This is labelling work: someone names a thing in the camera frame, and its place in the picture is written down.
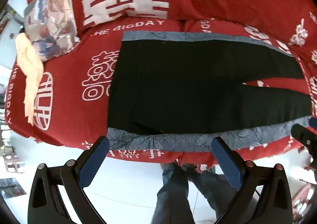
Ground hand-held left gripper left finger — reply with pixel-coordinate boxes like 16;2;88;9
28;136;110;224

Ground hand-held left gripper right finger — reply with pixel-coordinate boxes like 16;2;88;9
212;136;293;224

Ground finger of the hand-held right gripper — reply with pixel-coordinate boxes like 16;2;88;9
291;117;317;165

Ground black pants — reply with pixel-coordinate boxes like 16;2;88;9
107;40;313;138

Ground blue-grey patterned cloth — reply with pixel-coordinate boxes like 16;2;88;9
107;31;317;153

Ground person's legs in jeans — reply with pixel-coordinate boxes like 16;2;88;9
151;160;250;224

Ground red printed bed blanket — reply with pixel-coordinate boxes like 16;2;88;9
5;18;317;172

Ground pale yellow cloth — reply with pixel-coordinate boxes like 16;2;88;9
15;33;45;125

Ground printed picture pillow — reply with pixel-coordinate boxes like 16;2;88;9
23;0;81;62

